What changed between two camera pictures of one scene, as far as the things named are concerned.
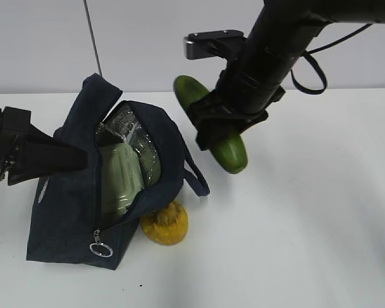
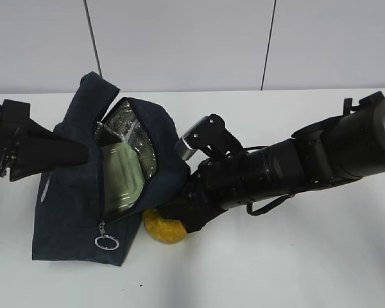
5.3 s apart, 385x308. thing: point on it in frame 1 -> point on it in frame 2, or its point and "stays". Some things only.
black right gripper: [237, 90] -> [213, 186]
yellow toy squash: [167, 226] stays
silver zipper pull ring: [97, 235] -> [102, 224]
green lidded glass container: [120, 179] stays
